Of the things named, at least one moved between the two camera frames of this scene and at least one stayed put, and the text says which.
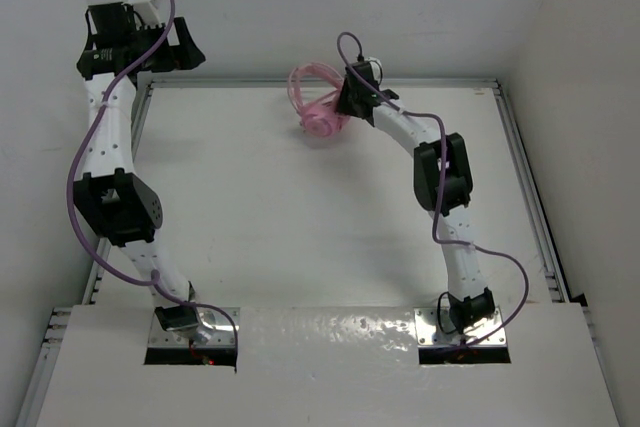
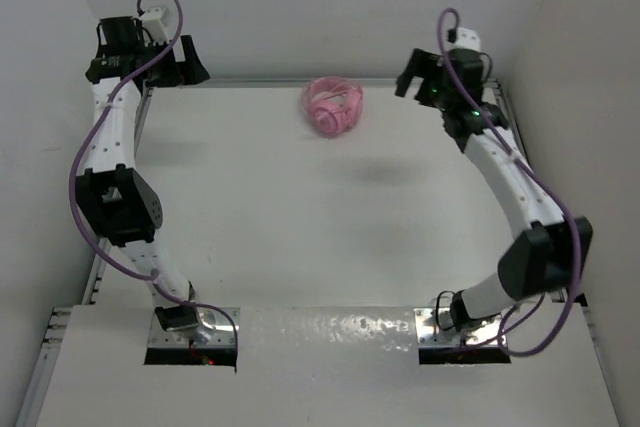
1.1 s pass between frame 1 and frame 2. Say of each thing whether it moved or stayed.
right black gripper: moved
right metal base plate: stayed
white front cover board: stayed
